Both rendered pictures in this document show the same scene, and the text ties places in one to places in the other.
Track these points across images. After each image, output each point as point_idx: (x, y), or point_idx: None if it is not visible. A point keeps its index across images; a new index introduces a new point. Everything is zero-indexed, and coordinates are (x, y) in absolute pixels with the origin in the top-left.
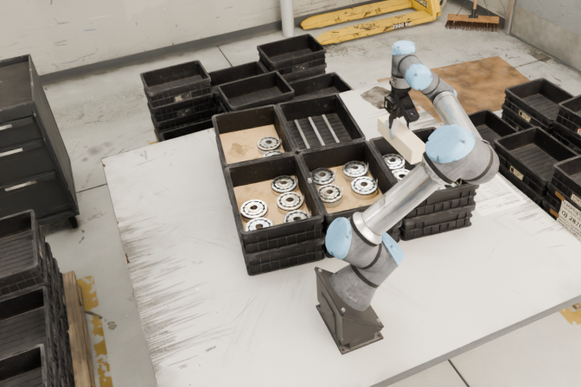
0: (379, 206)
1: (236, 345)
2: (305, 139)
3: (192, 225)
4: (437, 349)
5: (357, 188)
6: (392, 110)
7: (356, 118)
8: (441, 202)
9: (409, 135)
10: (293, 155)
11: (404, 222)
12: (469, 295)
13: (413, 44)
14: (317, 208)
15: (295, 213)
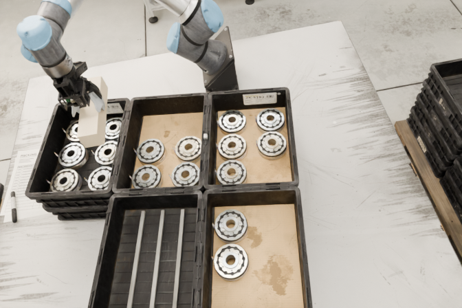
0: None
1: (303, 73)
2: (177, 264)
3: (344, 201)
4: (174, 54)
5: (159, 147)
6: (87, 84)
7: None
8: None
9: None
10: (208, 185)
11: None
12: (130, 82)
13: (20, 22)
14: (211, 102)
15: (232, 127)
